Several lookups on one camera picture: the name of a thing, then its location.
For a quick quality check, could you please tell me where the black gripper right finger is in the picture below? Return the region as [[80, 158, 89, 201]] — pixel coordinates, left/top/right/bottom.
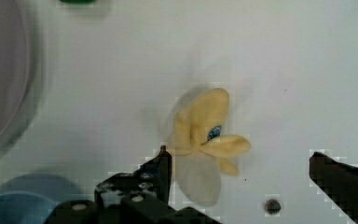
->
[[309, 152, 358, 224]]

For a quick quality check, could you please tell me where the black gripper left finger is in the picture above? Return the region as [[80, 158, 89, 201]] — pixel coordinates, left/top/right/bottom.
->
[[45, 146, 221, 224]]

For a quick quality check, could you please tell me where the yellow plush peeled banana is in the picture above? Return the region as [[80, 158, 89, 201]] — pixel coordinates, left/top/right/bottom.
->
[[167, 88, 251, 206]]

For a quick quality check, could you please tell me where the blue bowl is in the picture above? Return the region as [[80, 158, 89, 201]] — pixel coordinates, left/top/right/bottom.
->
[[0, 173, 82, 224]]

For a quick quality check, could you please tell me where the grey round plate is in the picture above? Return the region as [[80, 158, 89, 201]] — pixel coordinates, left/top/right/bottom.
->
[[0, 0, 42, 158]]

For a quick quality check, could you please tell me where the green squeeze bottle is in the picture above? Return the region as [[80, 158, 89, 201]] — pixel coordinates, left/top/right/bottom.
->
[[60, 0, 97, 4]]

